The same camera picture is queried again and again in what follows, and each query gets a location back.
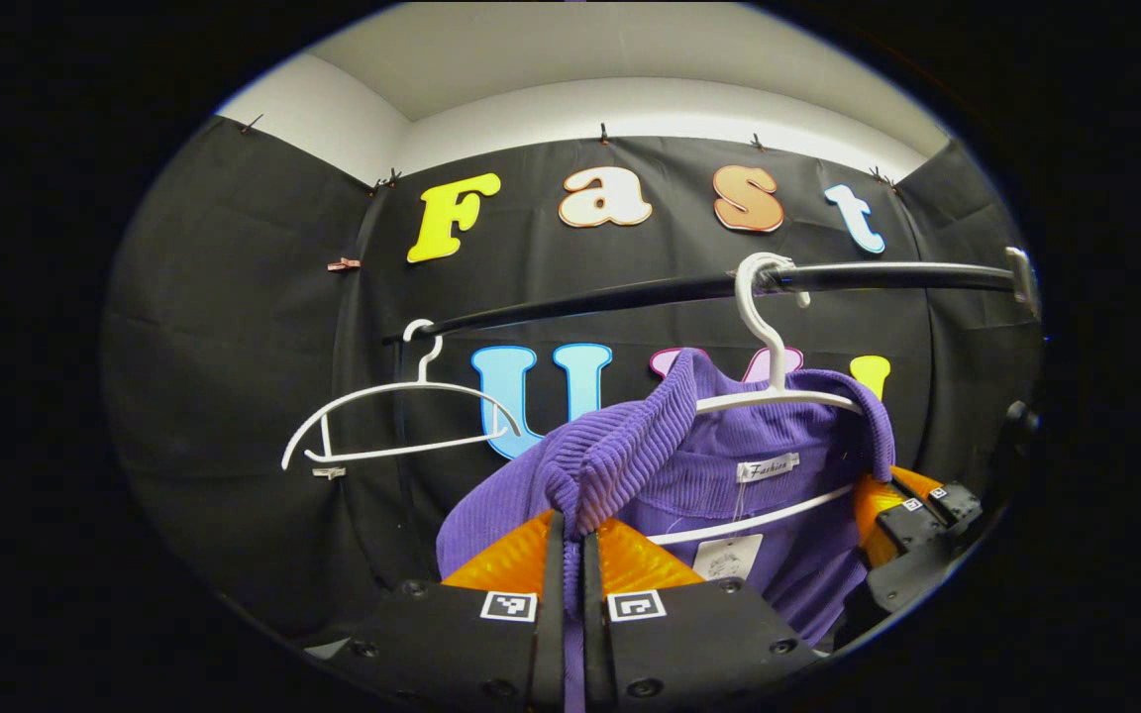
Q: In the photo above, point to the black clothes rack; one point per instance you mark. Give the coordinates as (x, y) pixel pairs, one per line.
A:
(630, 293)

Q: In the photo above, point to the copper clip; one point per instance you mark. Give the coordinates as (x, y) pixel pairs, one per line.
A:
(343, 264)

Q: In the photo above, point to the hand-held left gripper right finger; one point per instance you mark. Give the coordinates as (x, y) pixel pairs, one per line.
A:
(595, 644)

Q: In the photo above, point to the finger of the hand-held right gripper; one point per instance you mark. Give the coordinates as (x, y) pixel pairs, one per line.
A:
(957, 505)
(912, 525)

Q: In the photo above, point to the black backdrop cloth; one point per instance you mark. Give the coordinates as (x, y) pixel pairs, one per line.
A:
(234, 347)

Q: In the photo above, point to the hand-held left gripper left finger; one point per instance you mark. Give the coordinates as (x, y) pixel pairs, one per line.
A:
(551, 644)

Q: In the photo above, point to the white clip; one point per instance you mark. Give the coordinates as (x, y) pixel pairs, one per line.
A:
(330, 472)

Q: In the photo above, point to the white plastic clothes hanger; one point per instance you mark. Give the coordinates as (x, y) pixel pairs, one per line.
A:
(767, 342)
(424, 361)

